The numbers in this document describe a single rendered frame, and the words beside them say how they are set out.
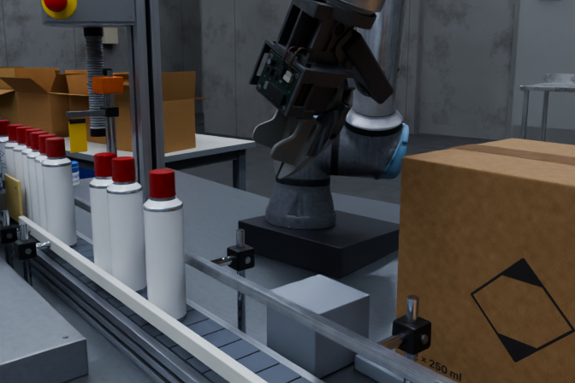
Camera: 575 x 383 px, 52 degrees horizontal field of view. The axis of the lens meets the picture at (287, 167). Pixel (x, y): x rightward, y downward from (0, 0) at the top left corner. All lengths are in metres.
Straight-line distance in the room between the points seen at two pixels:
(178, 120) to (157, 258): 2.08
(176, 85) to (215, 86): 6.53
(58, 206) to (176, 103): 1.74
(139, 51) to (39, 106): 2.46
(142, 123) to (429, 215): 0.61
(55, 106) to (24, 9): 7.24
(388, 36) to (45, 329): 0.73
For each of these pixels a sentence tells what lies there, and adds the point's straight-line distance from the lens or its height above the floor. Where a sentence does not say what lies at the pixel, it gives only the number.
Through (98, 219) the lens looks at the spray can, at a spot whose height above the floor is 0.99.
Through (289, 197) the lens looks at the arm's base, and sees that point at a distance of 1.20.
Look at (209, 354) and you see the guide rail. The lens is 0.68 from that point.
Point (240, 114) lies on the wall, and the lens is 8.97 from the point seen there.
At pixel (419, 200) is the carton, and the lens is 0.68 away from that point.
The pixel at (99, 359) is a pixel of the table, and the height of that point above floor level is 0.83.
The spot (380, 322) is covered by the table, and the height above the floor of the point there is 0.83.
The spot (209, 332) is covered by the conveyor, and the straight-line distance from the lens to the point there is 0.80.
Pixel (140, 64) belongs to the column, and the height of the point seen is 1.22.
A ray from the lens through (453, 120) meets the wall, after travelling 9.39.
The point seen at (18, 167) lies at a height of 1.00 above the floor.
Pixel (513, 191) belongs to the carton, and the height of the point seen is 1.10.
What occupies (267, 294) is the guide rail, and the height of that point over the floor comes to 0.96.
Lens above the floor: 1.23
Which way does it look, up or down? 11 degrees down
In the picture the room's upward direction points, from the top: straight up
